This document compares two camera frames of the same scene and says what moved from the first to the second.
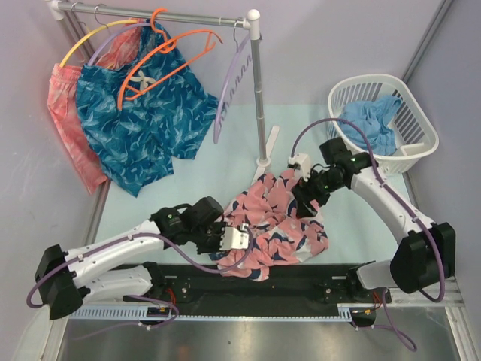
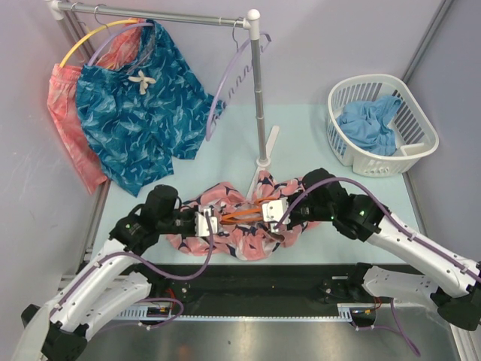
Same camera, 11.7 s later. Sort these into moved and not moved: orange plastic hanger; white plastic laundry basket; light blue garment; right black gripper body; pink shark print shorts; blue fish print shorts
Moved: right black gripper body; orange plastic hanger; pink shark print shorts
Not moved: blue fish print shorts; light blue garment; white plastic laundry basket
